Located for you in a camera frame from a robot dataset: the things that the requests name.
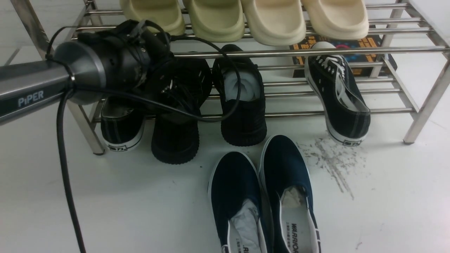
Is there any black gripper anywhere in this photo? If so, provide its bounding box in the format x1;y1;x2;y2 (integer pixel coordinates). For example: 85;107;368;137
116;19;204;125

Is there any black knit sneaker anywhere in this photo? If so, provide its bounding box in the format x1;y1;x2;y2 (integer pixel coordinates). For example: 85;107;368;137
151;59;213;164
212;58;267;146

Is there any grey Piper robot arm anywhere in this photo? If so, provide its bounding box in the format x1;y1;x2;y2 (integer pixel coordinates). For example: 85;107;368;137
1;20;202;124

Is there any stainless steel shoe rack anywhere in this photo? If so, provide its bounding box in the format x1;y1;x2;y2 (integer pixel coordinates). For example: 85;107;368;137
10;0;449;156

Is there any navy slip-on shoe left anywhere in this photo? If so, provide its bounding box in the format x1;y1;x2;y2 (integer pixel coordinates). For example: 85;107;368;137
207;151;272;253

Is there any navy slip-on shoe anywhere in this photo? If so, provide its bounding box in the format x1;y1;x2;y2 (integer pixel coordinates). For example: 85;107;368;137
207;151;272;253
258;135;321;253

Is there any navy slip-on shoe right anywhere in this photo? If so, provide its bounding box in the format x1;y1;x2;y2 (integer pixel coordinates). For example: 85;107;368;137
258;135;321;253

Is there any green slide sandal far left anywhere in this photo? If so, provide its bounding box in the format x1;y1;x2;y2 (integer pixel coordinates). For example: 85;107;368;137
119;0;186;35

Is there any green slide sandal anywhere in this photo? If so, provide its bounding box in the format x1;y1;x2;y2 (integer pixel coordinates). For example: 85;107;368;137
183;0;245;42
119;0;186;35

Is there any black canvas sneaker left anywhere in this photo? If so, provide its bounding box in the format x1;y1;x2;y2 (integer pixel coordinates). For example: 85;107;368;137
100;97;145;152

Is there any black canvas sneaker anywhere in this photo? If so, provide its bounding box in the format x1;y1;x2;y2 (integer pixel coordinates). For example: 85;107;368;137
100;97;145;152
305;54;371;146

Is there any cream slide sandal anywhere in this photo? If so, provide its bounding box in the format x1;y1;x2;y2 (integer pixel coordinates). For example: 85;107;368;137
302;0;369;40
241;0;306;46

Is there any cream slide sandal far right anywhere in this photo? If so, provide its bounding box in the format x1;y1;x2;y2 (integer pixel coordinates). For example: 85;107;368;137
302;0;369;40

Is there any black canvas sneaker right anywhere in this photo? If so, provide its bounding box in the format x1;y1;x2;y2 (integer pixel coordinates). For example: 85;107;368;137
305;54;371;146

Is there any black orange book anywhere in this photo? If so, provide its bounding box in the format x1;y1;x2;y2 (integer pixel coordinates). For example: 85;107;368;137
289;35;398;78

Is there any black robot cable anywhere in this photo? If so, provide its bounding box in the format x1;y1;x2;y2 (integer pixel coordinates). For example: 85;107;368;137
45;19;242;253

